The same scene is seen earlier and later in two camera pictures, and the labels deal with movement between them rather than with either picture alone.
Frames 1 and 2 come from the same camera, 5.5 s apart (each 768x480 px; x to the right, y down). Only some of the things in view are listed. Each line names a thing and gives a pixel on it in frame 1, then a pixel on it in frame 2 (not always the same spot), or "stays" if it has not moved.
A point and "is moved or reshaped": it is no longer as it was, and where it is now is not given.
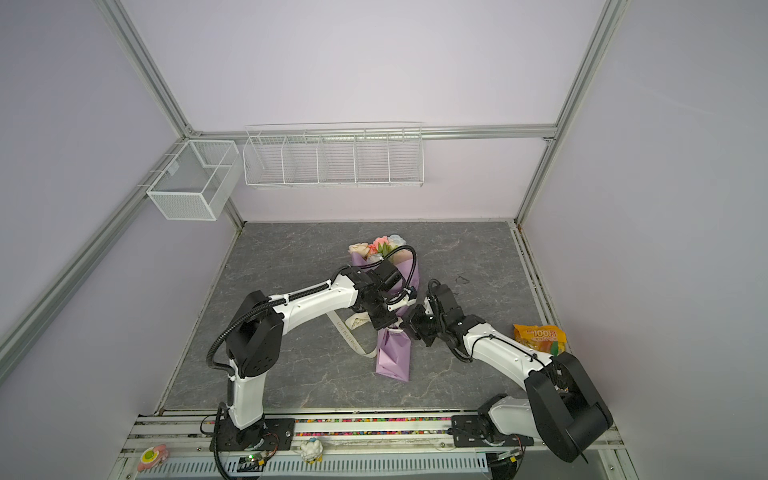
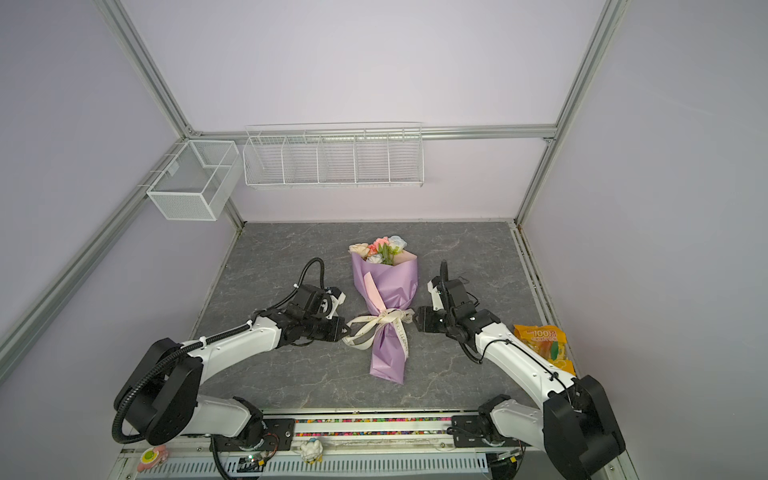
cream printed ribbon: x=350 y=324 is moved or reshaped
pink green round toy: x=152 y=457 stays
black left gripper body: x=380 y=313 → x=319 y=327
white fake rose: x=396 y=241 stays
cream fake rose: x=362 y=248 stays
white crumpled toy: x=312 y=451 stays
